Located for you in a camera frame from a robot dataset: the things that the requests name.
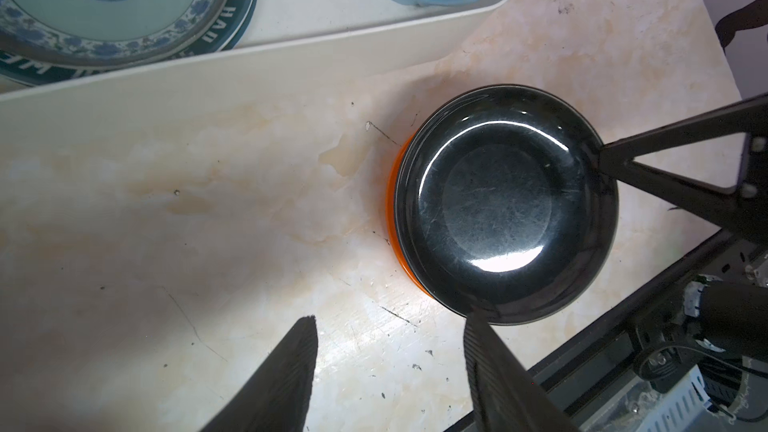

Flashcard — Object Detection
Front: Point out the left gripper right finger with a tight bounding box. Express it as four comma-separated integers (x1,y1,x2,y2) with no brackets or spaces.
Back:
463,312,578,431

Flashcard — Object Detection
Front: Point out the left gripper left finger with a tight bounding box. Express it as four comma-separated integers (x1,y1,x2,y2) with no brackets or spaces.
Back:
203,315,318,431

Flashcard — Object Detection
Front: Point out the teal floral small plate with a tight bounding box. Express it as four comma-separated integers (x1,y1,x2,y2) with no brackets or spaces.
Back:
0,0,234,70

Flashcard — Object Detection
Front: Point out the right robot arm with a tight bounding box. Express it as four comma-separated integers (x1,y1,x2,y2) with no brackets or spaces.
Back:
599,95,767,361

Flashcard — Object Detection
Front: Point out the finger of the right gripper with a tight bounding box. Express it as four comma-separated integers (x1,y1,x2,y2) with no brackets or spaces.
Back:
598,92,768,247

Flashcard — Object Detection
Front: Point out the white green-rimmed plate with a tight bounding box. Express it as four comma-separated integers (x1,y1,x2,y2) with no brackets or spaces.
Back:
0,0,260,88

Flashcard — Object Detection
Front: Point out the white plastic bin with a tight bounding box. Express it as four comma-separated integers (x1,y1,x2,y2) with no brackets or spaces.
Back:
1,0,507,148

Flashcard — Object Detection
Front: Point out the white vented cable duct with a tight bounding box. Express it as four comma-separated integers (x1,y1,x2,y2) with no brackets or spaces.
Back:
637,366,734,432

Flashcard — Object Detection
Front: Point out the orange round plate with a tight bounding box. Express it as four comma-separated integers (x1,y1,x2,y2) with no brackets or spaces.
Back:
386,131,433,298

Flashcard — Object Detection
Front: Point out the black round plate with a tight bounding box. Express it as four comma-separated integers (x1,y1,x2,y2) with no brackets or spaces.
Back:
387,84,619,326

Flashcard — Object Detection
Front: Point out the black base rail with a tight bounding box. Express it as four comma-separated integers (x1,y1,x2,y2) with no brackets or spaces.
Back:
531,231,767,431

